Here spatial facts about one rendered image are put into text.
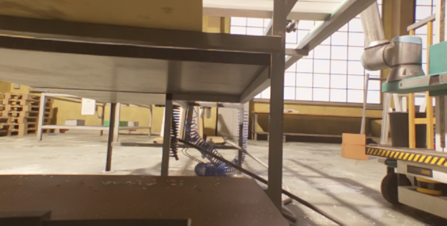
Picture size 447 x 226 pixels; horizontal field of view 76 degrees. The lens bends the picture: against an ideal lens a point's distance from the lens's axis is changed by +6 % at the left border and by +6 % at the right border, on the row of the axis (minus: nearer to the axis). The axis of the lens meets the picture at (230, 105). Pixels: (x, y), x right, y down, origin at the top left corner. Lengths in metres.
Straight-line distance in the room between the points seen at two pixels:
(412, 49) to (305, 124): 7.52
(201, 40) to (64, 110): 9.39
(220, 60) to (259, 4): 0.55
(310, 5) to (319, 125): 8.36
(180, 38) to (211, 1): 0.57
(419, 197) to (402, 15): 9.47
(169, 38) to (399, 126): 5.22
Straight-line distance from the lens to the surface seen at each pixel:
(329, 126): 9.59
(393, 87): 1.94
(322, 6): 1.22
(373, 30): 2.09
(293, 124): 9.18
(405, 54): 1.95
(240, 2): 1.16
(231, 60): 0.66
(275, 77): 0.63
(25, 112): 8.59
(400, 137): 5.64
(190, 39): 0.61
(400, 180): 1.91
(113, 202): 0.44
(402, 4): 11.03
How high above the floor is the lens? 0.41
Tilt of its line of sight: 4 degrees up
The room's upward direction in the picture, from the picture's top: 2 degrees clockwise
